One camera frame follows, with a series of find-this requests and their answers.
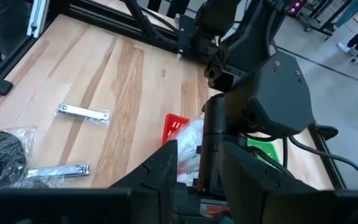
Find bagged white cotton pads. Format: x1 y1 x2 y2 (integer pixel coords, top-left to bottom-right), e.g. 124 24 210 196
169 118 205 162
175 161 202 187

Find red plastic basket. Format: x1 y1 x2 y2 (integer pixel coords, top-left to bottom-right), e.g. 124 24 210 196
162 113 191 146

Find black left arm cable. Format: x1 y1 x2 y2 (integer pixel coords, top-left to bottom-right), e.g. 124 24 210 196
283 135 358 191

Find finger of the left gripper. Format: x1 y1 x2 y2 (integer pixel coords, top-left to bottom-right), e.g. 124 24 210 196
205 55 239 93
314 124 339 140

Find silver aluminium post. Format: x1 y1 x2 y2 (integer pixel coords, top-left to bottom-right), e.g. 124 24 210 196
26 0 50 39

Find black aluminium table frame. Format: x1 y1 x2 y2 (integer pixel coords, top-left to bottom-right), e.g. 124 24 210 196
0 0 344 191

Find black round brush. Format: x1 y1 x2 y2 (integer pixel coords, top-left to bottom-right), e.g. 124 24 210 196
0 126 51 200

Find small white tube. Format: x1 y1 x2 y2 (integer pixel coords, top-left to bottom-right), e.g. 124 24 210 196
55 103 111 125

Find bagged silver nail clipper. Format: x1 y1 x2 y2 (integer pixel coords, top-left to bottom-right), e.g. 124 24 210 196
26 163 91 180

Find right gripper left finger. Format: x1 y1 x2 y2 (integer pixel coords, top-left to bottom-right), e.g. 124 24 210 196
0 139 178 224

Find green plastic basket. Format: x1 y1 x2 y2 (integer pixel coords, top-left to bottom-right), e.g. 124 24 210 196
246 138 282 166

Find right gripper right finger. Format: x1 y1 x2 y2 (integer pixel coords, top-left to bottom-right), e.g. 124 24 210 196
221 141 358 224

